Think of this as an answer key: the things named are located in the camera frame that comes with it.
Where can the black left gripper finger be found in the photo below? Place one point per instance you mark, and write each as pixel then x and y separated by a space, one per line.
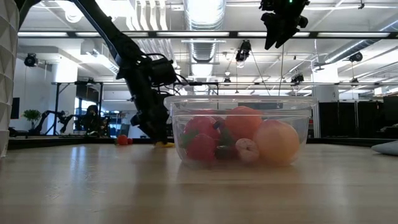
pixel 155 124

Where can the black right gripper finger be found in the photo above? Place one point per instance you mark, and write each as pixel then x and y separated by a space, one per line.
pixel 270 28
pixel 287 27

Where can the red toy strawberry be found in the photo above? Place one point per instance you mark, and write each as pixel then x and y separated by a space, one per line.
pixel 122 140
pixel 201 147

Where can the red toy apple with stem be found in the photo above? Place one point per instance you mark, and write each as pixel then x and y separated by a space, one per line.
pixel 202 124

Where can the orange toy fruit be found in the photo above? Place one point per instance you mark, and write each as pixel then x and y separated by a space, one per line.
pixel 243 121

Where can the pale pink toy food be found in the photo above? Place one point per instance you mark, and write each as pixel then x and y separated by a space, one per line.
pixel 247 151

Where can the peach-coloured round toy fruit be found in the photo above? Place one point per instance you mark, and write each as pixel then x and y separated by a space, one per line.
pixel 276 142

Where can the black background robot arm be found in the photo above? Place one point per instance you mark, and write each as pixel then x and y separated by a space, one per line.
pixel 54 117

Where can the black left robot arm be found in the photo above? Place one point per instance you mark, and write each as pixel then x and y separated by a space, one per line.
pixel 105 31

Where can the clear plastic tupperware container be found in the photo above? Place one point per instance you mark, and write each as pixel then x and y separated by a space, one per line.
pixel 241 165

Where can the black beam with light strips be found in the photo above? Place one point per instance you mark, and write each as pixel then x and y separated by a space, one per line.
pixel 151 34

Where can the person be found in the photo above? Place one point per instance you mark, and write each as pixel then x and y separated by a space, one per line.
pixel 92 119

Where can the large grey ceiling pipe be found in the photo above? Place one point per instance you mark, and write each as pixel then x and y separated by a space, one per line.
pixel 351 46

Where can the white column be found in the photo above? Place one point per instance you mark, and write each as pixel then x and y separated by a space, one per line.
pixel 325 90

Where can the black office partition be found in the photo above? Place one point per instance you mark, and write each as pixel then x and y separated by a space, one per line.
pixel 348 119

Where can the small background potted plant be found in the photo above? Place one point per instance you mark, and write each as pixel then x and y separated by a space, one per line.
pixel 32 115

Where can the dark monitor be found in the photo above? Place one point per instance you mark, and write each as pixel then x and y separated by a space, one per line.
pixel 15 108

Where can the white faceted textured container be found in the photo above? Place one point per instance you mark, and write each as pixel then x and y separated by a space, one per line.
pixel 7 77

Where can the grey rectangular lid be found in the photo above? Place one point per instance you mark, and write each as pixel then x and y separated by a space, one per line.
pixel 387 147

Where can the black ceiling-mounted camera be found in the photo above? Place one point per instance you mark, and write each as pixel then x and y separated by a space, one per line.
pixel 31 60
pixel 298 77
pixel 244 49
pixel 356 57

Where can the black background workstation frame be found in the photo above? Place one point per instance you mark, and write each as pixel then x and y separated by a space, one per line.
pixel 192 83

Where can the silver ribbed air duct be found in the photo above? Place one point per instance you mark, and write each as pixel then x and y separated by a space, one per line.
pixel 203 49

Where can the black aluminium table frame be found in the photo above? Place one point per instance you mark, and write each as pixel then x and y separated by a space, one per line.
pixel 46 142

